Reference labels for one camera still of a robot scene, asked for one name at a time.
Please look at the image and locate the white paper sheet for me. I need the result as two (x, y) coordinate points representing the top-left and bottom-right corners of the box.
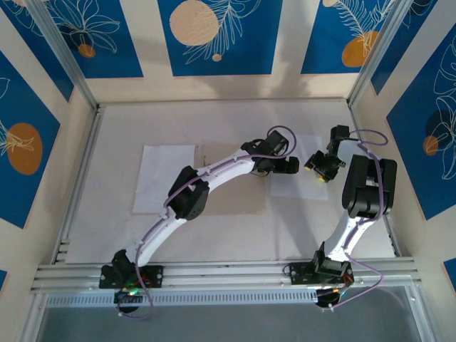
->
(132, 144), (196, 214)
(269, 133), (329, 201)

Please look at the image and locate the brown cardboard folder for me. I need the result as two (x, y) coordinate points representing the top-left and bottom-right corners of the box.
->
(194, 143), (272, 216)

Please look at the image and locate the black right base electronics board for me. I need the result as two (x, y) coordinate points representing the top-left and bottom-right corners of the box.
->
(315, 286), (348, 311)

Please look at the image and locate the black base electronics board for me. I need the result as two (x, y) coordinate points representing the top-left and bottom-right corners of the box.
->
(315, 286), (348, 311)
(113, 287), (144, 315)

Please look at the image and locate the black left base electronics board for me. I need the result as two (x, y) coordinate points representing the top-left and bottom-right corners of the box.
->
(113, 287), (144, 315)

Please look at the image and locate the blue floral wall panel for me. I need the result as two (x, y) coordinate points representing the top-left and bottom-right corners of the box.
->
(386, 33), (456, 221)
(46, 0), (145, 79)
(157, 0), (284, 77)
(0, 49), (62, 229)
(300, 0), (405, 75)

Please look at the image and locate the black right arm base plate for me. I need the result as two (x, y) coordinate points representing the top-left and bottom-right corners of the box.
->
(288, 261), (354, 286)

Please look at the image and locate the aluminium front frame rail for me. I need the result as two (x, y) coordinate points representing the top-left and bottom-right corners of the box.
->
(30, 256), (418, 295)

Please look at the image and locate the aluminium right corner post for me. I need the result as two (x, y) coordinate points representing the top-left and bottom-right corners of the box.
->
(347, 0), (423, 110)

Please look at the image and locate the aluminium corner post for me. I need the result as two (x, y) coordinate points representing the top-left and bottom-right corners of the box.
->
(26, 0), (100, 111)
(347, 0), (423, 110)

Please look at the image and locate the grey slotted cable duct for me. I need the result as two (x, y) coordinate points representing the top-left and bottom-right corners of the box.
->
(44, 287), (318, 308)

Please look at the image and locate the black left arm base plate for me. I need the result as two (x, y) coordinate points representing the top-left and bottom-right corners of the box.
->
(98, 264), (165, 290)

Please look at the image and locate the aluminium left side rail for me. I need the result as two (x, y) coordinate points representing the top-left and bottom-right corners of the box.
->
(52, 105), (105, 265)

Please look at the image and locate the aluminium left corner post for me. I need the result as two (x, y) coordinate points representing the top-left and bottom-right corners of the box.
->
(26, 0), (100, 111)

